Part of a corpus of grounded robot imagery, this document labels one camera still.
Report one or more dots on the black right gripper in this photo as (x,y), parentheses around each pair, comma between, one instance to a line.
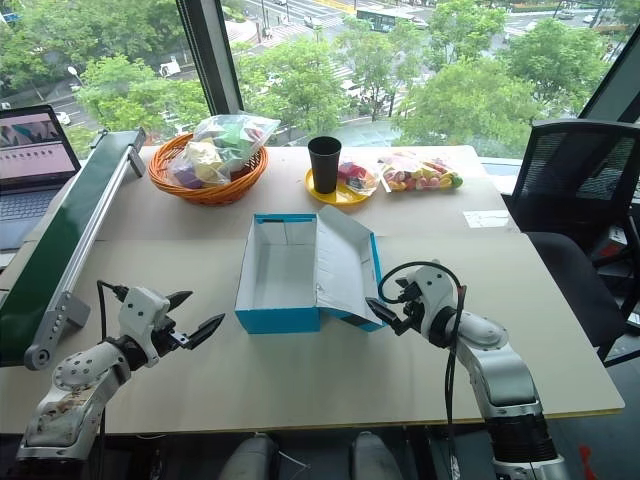
(411,320)

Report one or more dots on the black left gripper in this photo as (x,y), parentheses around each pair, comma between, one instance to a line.
(167,340)

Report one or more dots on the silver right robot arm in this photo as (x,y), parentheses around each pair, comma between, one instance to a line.
(500,370)

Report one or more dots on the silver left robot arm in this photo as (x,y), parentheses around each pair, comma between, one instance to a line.
(75,390)

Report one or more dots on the blue cardboard box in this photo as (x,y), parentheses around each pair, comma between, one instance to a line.
(280,320)

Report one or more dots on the green conveyor belt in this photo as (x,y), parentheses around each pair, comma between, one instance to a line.
(50,240)

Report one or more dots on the red and black box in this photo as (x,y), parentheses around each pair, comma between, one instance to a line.
(612,242)

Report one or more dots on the yellow round plate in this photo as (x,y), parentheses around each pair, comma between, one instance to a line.
(345,199)

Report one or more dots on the orange wicker basket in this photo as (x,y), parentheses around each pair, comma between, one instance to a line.
(210,194)

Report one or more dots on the small clear bag of toys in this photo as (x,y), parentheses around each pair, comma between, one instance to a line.
(357,177)

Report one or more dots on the white paper label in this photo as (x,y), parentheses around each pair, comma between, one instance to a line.
(486,219)

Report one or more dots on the grey rounded shape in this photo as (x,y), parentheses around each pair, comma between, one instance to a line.
(375,457)
(250,457)

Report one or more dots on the clear bag of colourful fruits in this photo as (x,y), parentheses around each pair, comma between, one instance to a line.
(420,175)

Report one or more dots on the plastic bag with yellow items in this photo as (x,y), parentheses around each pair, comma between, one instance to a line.
(202,162)

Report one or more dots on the black plastic cup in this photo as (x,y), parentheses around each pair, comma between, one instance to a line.
(325,165)

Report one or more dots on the plastic bag with green items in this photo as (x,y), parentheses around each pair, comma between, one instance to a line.
(235,137)

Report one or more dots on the grey laptop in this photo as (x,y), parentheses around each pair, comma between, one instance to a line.
(30,150)

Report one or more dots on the black mesh office chair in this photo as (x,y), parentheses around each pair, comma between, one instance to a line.
(570,170)

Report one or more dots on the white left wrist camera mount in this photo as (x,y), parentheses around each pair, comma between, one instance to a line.
(141,315)

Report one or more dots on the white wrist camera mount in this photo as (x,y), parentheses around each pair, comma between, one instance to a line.
(141,315)
(431,290)

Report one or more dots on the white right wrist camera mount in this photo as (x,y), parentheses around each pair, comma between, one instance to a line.
(431,290)

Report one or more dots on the dark window frame post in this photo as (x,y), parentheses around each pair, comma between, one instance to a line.
(212,55)

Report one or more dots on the slanted dark window frame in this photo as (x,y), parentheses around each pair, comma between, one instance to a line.
(612,75)

